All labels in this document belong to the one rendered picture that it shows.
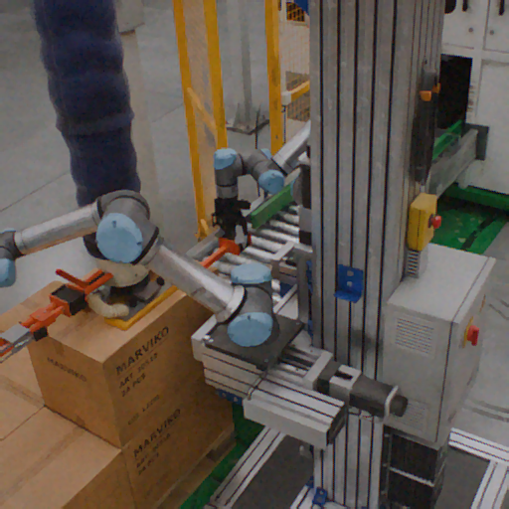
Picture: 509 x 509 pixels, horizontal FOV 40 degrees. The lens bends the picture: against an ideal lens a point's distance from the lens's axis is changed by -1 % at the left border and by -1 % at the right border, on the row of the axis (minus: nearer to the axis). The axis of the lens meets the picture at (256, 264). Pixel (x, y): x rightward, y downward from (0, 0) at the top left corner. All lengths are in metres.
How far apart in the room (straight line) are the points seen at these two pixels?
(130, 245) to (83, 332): 0.71
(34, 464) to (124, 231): 1.11
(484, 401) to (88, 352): 1.92
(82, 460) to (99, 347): 0.43
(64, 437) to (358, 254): 1.27
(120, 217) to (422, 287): 0.84
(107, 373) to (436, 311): 1.04
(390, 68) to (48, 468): 1.70
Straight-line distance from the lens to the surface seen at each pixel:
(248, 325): 1.88
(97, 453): 2.57
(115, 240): 1.77
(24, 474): 2.59
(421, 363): 2.04
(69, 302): 2.31
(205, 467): 3.14
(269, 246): 3.47
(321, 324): 2.19
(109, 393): 2.37
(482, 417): 3.42
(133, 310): 2.42
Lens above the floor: 2.41
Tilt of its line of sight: 34 degrees down
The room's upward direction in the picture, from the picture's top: 4 degrees counter-clockwise
